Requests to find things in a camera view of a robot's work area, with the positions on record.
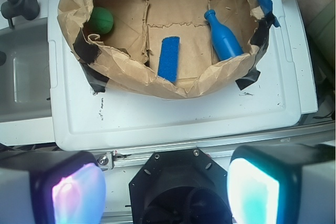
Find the black tape front right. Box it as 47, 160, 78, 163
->
236, 16, 274, 90

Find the blue sponge strip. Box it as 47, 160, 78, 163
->
157, 36, 180, 82

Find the black tape front left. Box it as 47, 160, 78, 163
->
73, 28, 109, 93

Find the black tape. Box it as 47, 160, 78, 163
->
236, 16, 274, 90
73, 28, 109, 93

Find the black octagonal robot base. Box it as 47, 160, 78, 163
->
129, 152, 233, 223

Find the aluminium frame rail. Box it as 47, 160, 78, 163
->
91, 121, 335, 168

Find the brown paper bag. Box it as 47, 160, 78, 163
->
58, 0, 265, 99

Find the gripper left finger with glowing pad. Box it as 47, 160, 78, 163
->
1, 151, 106, 223

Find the white plastic cooler lid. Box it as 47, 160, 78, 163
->
48, 0, 301, 151

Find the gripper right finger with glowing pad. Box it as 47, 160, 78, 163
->
227, 144, 335, 223

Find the blue plastic bottle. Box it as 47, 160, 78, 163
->
204, 9, 244, 61

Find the white sink basin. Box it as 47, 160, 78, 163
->
1, 18, 54, 146

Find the green ball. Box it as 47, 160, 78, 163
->
87, 7, 114, 35

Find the metal corner bracket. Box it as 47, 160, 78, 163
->
97, 151, 125, 171

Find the black faucet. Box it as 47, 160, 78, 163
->
1, 0, 40, 29

